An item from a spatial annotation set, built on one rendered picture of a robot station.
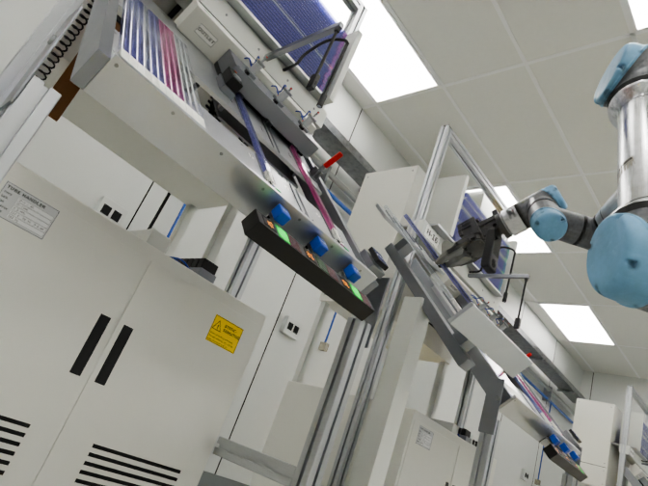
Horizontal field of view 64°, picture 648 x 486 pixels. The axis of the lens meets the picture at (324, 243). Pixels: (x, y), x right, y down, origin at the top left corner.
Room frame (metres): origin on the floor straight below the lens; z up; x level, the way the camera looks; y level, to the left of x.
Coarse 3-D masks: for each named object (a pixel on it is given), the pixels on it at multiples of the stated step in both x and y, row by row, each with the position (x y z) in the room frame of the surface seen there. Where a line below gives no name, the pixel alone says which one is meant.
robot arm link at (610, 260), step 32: (640, 64) 0.62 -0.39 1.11; (608, 96) 0.68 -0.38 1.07; (640, 96) 0.63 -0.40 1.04; (640, 128) 0.61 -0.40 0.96; (640, 160) 0.60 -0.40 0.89; (640, 192) 0.59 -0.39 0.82; (608, 224) 0.59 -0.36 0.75; (640, 224) 0.54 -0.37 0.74; (608, 256) 0.59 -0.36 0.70; (640, 256) 0.54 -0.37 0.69; (608, 288) 0.59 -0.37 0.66; (640, 288) 0.57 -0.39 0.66
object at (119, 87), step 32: (128, 64) 0.61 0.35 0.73; (96, 96) 0.65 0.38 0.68; (128, 96) 0.65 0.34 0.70; (160, 96) 0.66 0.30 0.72; (160, 128) 0.70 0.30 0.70; (192, 128) 0.70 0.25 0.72; (192, 160) 0.75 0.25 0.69; (224, 160) 0.75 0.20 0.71; (224, 192) 0.81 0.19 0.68; (256, 192) 0.81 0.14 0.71; (288, 224) 0.88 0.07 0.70; (320, 256) 0.96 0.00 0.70; (352, 256) 0.97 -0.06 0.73
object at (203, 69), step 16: (144, 0) 0.99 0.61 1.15; (160, 16) 1.02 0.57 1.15; (176, 32) 1.05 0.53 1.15; (192, 48) 1.08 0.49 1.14; (192, 64) 0.98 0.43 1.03; (208, 64) 1.12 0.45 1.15; (208, 80) 1.01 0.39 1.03; (224, 96) 1.03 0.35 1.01; (224, 112) 1.13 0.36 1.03; (240, 112) 1.06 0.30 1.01; (240, 128) 1.16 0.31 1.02; (256, 128) 1.10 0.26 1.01; (272, 144) 1.12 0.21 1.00; (272, 160) 1.22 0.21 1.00; (288, 160) 1.17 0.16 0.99; (304, 160) 1.33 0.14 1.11; (288, 176) 1.25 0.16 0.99; (320, 192) 1.24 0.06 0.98
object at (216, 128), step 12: (204, 120) 0.82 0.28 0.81; (216, 120) 0.87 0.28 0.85; (216, 132) 0.83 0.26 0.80; (228, 132) 0.88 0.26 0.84; (228, 144) 0.84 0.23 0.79; (240, 144) 0.91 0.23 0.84; (240, 156) 0.86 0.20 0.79; (252, 156) 0.92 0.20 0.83; (252, 168) 0.87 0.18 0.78; (276, 180) 0.95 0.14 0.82; (288, 192) 0.98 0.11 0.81; (300, 204) 0.99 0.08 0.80; (312, 216) 1.01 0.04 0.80; (324, 228) 1.03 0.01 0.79; (336, 228) 1.12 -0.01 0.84
